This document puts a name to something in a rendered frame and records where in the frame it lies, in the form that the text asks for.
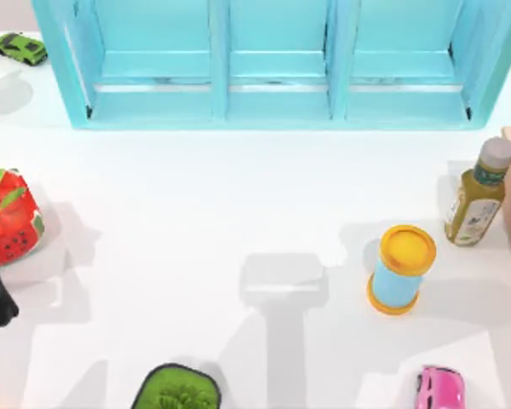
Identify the green toy car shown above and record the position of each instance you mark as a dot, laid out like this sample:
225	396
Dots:
19	48

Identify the light blue rack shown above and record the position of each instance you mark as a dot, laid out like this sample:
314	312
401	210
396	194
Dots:
277	64

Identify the pink toy car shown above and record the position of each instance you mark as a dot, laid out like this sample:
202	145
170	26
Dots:
440	388

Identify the blue and yellow can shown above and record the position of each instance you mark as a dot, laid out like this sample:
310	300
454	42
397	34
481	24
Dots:
400	272

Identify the black pot with green plant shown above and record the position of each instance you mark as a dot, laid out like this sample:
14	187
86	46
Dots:
176	389

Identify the olive green bottle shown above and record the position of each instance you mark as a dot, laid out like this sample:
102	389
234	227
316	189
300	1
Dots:
477	200

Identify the red strawberry-shaped bag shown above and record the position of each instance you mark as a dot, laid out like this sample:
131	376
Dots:
15	221

